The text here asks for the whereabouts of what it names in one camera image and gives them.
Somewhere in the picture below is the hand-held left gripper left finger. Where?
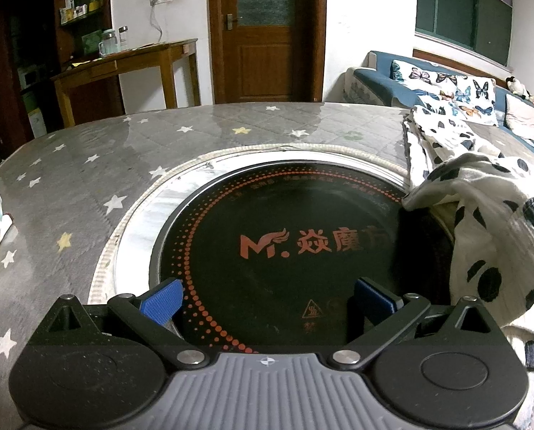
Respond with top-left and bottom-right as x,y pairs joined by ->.
27,279 -> 209,366

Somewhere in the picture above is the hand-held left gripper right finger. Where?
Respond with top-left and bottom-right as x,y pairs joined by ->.
332,277 -> 504,367

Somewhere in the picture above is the white polka dot garment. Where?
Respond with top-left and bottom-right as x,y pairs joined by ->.
401,106 -> 534,370

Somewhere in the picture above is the round black induction cooktop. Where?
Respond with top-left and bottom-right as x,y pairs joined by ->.
88,145 -> 456,354

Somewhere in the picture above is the grey star print table cover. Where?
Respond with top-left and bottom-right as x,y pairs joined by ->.
0,101 -> 534,430

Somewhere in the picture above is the blue sofa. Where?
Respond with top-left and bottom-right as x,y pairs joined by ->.
339,50 -> 534,164

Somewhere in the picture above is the butterfly print pillow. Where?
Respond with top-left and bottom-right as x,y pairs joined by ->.
390,59 -> 498,126

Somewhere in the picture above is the beige cushion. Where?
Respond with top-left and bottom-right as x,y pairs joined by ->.
504,94 -> 534,143

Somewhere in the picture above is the wooden side table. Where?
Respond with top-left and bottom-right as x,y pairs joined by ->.
52,38 -> 202,128

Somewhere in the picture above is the plush toy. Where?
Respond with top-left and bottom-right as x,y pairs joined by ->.
504,75 -> 534,101

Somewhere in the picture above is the brown wooden door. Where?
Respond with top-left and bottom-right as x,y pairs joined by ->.
206,0 -> 328,105

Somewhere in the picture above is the dark wooden shelf cabinet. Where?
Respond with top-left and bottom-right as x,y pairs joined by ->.
0,0 -> 124,157

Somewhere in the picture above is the dark window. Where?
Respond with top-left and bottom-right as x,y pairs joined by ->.
415,0 -> 516,68

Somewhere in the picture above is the white hanging cable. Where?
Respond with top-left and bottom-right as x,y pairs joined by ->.
149,0 -> 165,44

